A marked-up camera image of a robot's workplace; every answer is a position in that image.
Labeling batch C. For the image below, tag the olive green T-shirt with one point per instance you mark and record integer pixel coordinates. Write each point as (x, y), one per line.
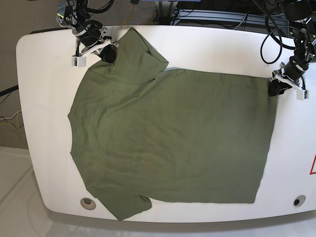
(142, 132)

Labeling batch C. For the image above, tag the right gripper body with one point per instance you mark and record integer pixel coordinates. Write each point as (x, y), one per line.
(93, 42)

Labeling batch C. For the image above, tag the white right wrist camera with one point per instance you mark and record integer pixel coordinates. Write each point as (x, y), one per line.
(78, 61)

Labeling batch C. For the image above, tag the silver equipment rack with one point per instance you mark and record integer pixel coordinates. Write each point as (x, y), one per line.
(170, 13)

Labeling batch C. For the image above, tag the red warning triangle sticker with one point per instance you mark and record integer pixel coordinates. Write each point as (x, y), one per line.
(313, 168)

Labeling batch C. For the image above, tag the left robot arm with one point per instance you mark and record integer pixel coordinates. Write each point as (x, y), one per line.
(302, 28)

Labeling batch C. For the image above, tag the right table grommet hole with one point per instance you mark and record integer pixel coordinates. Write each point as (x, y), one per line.
(299, 201)

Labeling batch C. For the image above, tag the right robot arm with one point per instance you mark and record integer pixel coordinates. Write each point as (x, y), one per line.
(76, 15)

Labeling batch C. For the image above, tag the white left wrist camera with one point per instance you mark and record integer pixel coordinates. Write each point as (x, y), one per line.
(302, 94)

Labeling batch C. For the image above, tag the left table grommet hole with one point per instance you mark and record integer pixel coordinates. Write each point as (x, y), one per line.
(88, 203)

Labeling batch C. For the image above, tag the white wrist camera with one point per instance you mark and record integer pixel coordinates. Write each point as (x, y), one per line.
(302, 94)
(78, 61)

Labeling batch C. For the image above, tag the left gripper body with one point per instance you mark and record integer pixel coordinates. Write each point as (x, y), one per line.
(293, 72)

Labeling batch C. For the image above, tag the table grommet hole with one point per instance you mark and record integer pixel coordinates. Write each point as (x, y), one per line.
(88, 203)
(299, 201)

